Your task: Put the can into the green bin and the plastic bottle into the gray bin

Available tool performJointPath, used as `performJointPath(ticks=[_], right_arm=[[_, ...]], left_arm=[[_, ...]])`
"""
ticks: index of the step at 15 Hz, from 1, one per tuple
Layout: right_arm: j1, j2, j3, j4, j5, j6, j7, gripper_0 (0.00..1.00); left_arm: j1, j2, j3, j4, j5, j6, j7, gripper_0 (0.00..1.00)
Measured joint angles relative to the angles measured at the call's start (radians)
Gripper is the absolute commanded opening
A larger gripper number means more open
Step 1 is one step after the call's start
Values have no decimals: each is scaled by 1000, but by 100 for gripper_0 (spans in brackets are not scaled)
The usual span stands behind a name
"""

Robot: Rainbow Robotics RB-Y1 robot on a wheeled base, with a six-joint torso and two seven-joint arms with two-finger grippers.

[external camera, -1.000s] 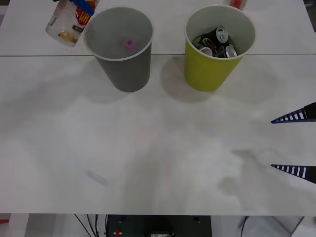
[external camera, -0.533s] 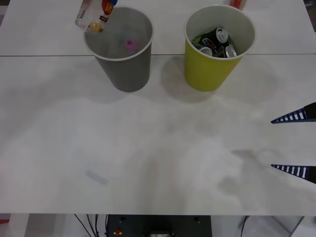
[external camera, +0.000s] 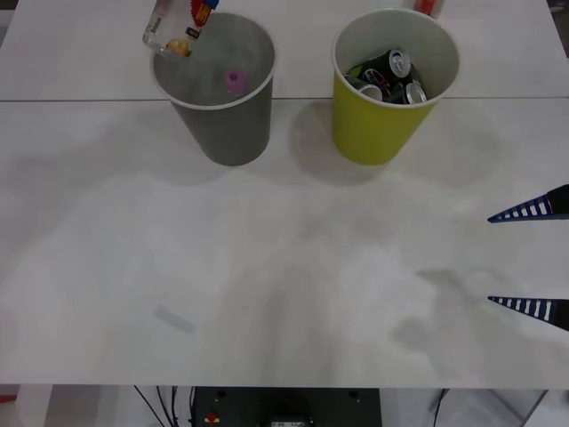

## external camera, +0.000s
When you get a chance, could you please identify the black can with red print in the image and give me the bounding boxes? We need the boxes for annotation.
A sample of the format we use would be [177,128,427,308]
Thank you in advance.
[362,66,393,90]

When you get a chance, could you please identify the silver drink can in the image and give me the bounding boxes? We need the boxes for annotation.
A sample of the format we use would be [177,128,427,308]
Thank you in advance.
[402,79,429,106]
[355,82,386,103]

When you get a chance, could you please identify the black robot torso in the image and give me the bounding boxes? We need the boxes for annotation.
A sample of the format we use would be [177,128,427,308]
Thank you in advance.
[189,385,382,427]

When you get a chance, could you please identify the green and black drink can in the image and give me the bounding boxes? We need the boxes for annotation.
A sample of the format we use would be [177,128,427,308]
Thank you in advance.
[344,64,368,86]

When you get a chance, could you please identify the red and white container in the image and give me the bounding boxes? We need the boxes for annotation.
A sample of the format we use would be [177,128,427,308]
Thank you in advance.
[412,0,446,20]

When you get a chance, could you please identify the black cable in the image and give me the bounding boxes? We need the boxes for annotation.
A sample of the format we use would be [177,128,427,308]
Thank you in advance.
[132,384,180,427]
[428,388,448,415]

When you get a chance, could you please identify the clear bottle with red label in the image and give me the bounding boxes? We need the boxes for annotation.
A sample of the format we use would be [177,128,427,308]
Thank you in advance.
[141,0,220,60]

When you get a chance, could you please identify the yellow-green plastic waste bin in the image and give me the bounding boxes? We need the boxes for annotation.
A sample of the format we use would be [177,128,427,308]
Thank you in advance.
[331,8,461,167]

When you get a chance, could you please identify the grey plastic waste bin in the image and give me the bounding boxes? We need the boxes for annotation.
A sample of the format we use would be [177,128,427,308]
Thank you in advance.
[149,12,276,167]

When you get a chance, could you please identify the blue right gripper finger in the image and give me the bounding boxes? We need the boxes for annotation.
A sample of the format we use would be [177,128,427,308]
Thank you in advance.
[486,183,569,223]
[487,295,569,333]

